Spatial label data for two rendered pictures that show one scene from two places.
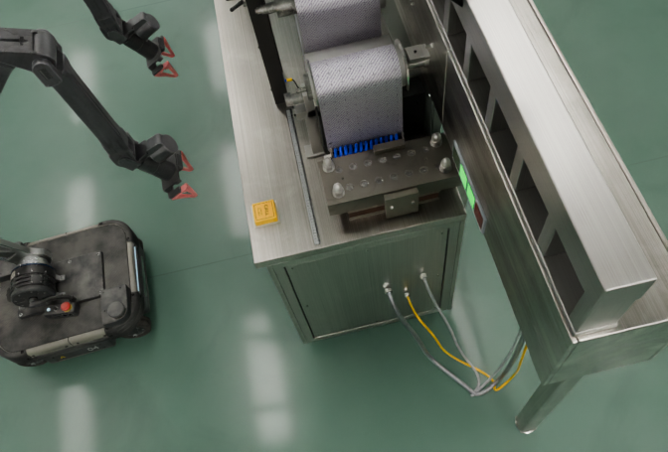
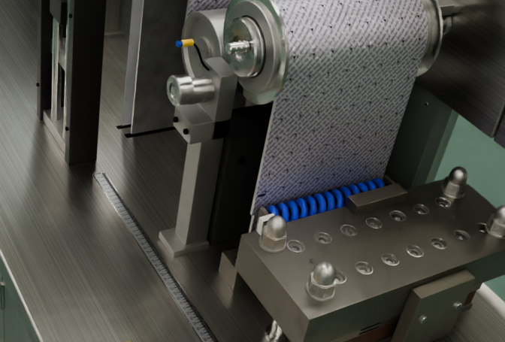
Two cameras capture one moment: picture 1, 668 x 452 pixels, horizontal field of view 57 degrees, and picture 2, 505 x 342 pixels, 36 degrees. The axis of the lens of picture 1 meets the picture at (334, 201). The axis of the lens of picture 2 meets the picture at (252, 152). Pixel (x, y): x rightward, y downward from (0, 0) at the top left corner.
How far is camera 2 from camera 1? 108 cm
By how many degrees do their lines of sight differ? 34
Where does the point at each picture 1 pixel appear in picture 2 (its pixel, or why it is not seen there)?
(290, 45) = not seen: hidden behind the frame
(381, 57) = not seen: outside the picture
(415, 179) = (457, 252)
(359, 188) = (358, 277)
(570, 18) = not seen: hidden behind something
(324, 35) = not seen: outside the picture
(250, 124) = (19, 201)
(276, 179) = (116, 301)
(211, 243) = not seen: outside the picture
